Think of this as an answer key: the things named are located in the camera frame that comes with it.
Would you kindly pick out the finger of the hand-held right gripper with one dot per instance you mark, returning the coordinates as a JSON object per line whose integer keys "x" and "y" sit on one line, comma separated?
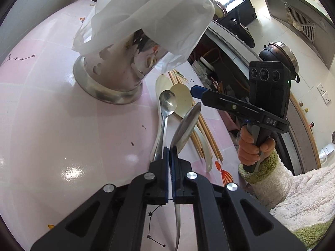
{"x": 222, "y": 102}

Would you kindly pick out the dark cooking pot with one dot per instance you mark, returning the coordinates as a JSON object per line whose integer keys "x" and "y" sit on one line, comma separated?
{"x": 274, "y": 55}

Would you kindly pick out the white plastic bag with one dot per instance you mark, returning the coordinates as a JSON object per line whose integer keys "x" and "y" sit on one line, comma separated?
{"x": 146, "y": 7}

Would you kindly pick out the metal utensil holder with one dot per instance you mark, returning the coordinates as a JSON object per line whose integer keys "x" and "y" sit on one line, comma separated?
{"x": 115, "y": 68}

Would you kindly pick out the person's right forearm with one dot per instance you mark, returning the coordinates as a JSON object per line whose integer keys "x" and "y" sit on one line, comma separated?
{"x": 293, "y": 193}

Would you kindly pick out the person's right hand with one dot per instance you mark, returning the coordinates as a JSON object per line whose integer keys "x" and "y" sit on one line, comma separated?
{"x": 246, "y": 151}

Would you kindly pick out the black kitchen appliance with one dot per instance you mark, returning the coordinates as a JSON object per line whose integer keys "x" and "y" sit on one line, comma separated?
{"x": 240, "y": 9}

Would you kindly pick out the black wok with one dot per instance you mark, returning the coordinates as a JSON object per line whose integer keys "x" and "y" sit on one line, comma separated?
{"x": 240, "y": 31}

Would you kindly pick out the steel range hood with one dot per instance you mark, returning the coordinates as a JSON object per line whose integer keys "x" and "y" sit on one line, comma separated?
{"x": 293, "y": 10}

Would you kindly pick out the white wall socket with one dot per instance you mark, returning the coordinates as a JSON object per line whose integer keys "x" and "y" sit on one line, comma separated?
{"x": 323, "y": 94}

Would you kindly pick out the stacked enamel pots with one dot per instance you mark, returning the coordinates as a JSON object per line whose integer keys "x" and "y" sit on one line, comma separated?
{"x": 218, "y": 9}

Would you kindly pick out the metal spoon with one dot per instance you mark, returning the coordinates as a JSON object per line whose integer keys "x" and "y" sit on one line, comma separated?
{"x": 167, "y": 103}
{"x": 187, "y": 125}

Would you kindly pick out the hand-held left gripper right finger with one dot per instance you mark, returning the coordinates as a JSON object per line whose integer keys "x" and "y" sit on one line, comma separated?
{"x": 174, "y": 175}

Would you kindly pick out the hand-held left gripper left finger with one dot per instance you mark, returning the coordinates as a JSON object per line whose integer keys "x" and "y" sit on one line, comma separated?
{"x": 165, "y": 175}

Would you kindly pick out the row of wooden chopsticks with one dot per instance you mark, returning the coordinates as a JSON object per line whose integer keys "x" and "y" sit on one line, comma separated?
{"x": 196, "y": 143}

